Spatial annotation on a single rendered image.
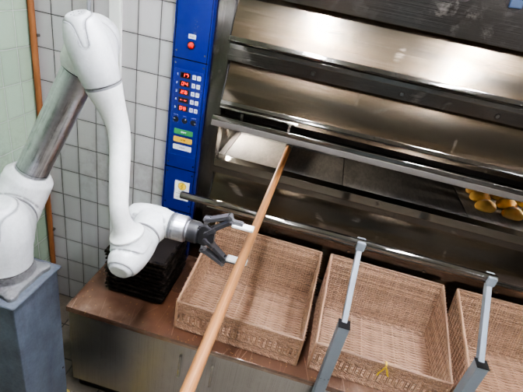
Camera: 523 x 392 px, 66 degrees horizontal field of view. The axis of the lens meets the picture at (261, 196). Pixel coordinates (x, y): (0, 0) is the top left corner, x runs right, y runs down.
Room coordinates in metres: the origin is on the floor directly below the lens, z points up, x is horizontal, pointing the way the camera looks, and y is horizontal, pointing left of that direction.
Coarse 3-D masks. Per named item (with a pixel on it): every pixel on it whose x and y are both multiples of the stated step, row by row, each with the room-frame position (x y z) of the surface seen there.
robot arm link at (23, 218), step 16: (0, 208) 0.91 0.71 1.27; (16, 208) 0.94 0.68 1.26; (32, 208) 1.04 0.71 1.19; (0, 224) 0.88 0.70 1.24; (16, 224) 0.91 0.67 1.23; (32, 224) 0.98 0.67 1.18; (0, 240) 0.86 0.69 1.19; (16, 240) 0.89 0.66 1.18; (32, 240) 0.95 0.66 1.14; (0, 256) 0.86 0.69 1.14; (16, 256) 0.89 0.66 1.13; (32, 256) 0.94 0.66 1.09; (0, 272) 0.86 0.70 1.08; (16, 272) 0.88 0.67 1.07
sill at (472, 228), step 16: (224, 160) 1.72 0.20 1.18; (240, 160) 1.76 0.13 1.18; (256, 176) 1.70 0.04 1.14; (272, 176) 1.69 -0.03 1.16; (288, 176) 1.69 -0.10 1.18; (304, 176) 1.73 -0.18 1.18; (320, 192) 1.67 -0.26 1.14; (336, 192) 1.66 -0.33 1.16; (352, 192) 1.66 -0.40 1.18; (368, 192) 1.70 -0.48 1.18; (384, 208) 1.64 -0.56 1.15; (400, 208) 1.63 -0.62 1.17; (416, 208) 1.63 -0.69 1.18; (432, 208) 1.67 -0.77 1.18; (448, 224) 1.60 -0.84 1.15; (464, 224) 1.60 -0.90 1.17; (480, 224) 1.61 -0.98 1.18; (512, 240) 1.57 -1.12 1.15
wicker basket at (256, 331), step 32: (256, 256) 1.63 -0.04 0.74; (288, 256) 1.62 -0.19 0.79; (320, 256) 1.60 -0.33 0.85; (192, 288) 1.41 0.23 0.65; (256, 288) 1.57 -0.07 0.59; (192, 320) 1.28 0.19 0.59; (224, 320) 1.21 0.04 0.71; (256, 320) 1.36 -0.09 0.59; (288, 320) 1.40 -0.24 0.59; (256, 352) 1.18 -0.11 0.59; (288, 352) 1.17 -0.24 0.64
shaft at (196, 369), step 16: (272, 192) 1.46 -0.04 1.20; (256, 224) 1.20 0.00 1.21; (240, 256) 1.01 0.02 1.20; (240, 272) 0.94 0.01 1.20; (224, 288) 0.86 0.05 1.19; (224, 304) 0.79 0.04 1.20; (208, 336) 0.68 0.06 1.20; (208, 352) 0.64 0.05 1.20; (192, 368) 0.59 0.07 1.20; (192, 384) 0.55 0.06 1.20
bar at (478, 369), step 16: (224, 208) 1.33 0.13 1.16; (240, 208) 1.33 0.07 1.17; (288, 224) 1.31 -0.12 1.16; (304, 224) 1.31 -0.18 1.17; (352, 240) 1.28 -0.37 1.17; (400, 256) 1.26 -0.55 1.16; (416, 256) 1.26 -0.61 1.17; (352, 272) 1.21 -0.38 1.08; (464, 272) 1.23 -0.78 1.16; (480, 272) 1.24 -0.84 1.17; (352, 288) 1.17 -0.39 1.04; (480, 320) 1.14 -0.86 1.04; (336, 336) 1.05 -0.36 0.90; (480, 336) 1.09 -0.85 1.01; (336, 352) 1.05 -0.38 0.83; (480, 352) 1.05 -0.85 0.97; (320, 368) 1.09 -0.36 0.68; (480, 368) 1.00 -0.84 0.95; (320, 384) 1.05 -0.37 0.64; (464, 384) 1.01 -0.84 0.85
